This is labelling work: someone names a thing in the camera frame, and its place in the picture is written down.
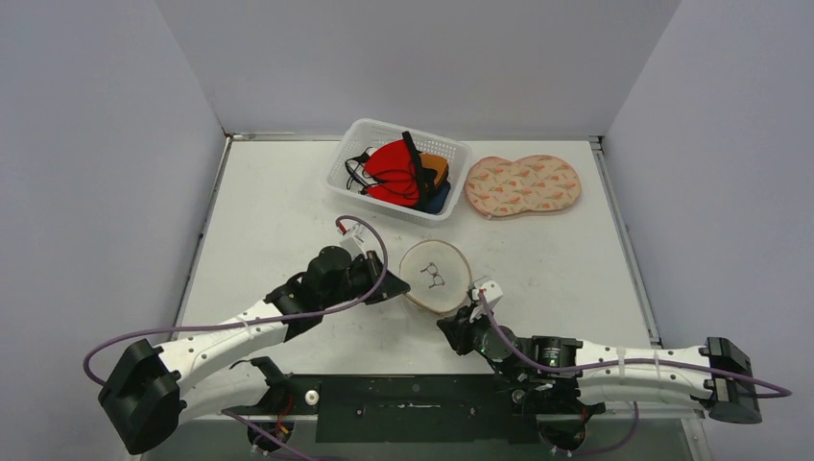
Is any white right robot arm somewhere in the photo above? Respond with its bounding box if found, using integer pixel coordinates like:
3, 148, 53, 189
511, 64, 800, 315
436, 304, 762, 425

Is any black and white bra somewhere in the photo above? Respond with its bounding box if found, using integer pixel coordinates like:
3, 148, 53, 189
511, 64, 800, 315
344, 147, 379, 195

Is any navy blue bra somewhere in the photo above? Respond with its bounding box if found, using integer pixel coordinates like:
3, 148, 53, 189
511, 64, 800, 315
419, 181, 451, 215

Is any orange bra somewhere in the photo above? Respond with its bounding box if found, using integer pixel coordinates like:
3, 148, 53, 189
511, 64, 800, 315
419, 153, 449, 189

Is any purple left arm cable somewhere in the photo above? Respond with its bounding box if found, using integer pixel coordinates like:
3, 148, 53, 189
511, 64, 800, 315
83, 214, 390, 388

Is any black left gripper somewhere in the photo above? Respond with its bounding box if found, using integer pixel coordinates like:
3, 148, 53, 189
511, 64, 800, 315
322, 250, 410, 309

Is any white plastic basket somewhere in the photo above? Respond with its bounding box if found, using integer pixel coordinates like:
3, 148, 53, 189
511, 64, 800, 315
324, 118, 473, 228

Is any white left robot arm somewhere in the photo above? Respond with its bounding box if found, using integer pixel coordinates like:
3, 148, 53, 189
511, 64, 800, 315
98, 246, 411, 454

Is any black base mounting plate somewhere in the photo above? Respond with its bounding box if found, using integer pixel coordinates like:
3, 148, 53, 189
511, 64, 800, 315
235, 375, 606, 444

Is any white round mesh laundry bag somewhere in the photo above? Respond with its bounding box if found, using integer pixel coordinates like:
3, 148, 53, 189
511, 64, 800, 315
398, 239, 473, 315

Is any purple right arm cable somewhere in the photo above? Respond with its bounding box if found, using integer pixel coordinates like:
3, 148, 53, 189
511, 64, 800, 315
476, 289, 793, 400

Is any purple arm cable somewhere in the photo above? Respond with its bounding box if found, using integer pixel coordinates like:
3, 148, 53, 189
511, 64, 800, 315
83, 214, 390, 388
476, 289, 793, 400

